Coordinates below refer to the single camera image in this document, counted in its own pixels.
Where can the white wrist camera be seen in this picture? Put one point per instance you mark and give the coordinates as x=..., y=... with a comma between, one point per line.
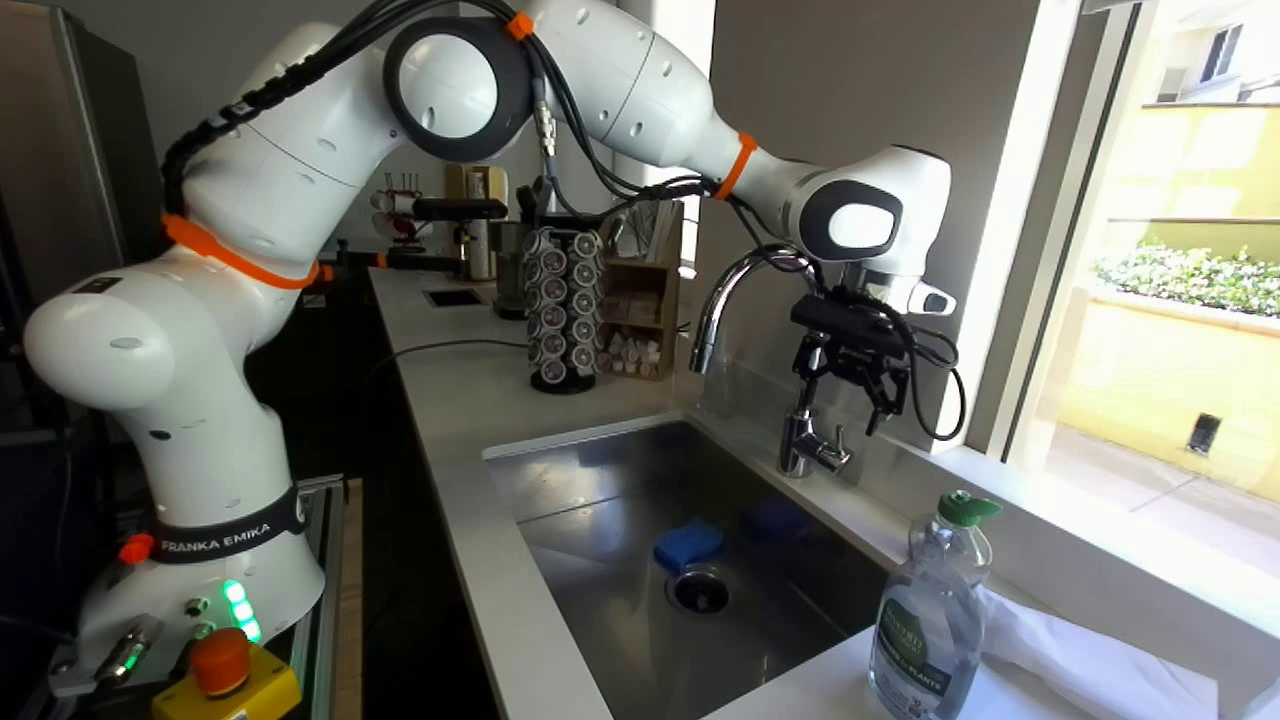
x=933, y=302

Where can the black coffee pod carousel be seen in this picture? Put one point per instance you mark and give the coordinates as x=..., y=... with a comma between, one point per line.
x=566, y=313

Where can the stainless steel sink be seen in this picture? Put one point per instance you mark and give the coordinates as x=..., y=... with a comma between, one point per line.
x=600, y=560

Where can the beige cardboard box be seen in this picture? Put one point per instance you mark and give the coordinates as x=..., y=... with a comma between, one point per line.
x=476, y=182

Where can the black coffee machine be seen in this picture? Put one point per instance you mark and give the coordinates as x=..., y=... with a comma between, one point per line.
x=463, y=215

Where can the black outdoor wall outlet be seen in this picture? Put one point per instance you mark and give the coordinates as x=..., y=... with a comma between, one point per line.
x=1204, y=434

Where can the white window frame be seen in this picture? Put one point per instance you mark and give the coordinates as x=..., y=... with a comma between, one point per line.
x=1015, y=225

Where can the sink drain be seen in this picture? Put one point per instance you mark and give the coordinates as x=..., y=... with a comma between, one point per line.
x=702, y=594

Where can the flat black counter item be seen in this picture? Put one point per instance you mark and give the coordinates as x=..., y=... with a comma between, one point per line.
x=453, y=297

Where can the chrome gooseneck tap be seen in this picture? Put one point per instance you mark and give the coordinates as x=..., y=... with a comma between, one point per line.
x=806, y=447

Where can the wooden condiment rack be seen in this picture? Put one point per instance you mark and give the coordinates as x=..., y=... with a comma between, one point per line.
x=640, y=313

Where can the white cloth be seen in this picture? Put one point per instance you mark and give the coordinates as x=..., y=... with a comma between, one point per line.
x=1092, y=661

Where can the blue sponge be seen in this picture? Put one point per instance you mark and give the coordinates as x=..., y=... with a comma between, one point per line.
x=686, y=547

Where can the green hedge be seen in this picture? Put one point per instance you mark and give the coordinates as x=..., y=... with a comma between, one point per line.
x=1187, y=276

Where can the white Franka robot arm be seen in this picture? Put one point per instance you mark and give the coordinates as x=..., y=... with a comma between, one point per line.
x=265, y=203

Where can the yellow emergency stop box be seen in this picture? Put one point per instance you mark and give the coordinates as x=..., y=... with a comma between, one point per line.
x=226, y=682

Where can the clear dish soap bottle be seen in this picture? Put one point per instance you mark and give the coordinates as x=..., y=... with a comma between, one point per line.
x=928, y=626

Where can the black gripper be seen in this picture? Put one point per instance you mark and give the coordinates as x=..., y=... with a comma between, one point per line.
x=852, y=334

